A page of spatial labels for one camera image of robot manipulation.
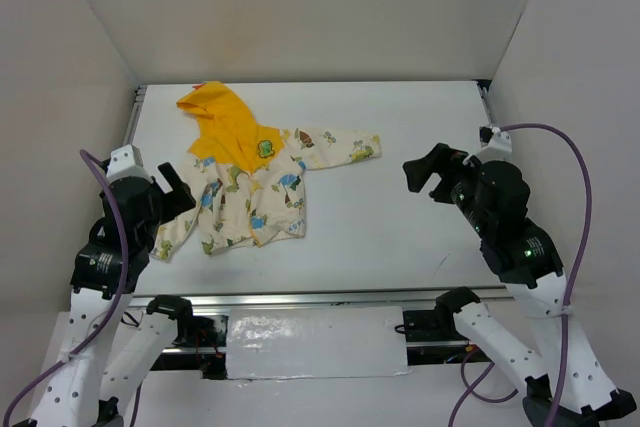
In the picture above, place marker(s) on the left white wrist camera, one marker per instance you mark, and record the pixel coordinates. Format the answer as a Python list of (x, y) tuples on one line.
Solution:
[(125, 159)]

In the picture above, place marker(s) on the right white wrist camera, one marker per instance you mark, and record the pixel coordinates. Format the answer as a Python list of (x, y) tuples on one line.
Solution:
[(495, 145)]

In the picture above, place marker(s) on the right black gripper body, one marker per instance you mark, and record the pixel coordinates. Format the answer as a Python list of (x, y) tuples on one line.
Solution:
[(442, 180)]

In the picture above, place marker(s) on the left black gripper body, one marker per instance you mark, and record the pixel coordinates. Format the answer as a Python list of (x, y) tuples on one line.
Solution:
[(170, 198)]

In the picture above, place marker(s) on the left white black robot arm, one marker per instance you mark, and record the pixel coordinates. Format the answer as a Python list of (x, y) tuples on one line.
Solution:
[(88, 385)]

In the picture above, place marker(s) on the aluminium front rail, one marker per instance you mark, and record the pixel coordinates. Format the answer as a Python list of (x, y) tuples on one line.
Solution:
[(315, 299)]

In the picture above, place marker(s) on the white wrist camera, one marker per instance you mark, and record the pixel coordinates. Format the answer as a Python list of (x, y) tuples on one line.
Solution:
[(125, 159), (495, 145)]

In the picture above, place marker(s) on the yellow hooded printed kids jacket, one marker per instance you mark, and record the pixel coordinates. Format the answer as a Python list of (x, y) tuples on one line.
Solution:
[(247, 178)]

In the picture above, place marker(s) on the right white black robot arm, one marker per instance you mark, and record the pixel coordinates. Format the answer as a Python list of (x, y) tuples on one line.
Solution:
[(560, 381)]

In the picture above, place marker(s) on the white foil covered plate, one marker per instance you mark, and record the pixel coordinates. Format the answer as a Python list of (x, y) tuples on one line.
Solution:
[(332, 342)]

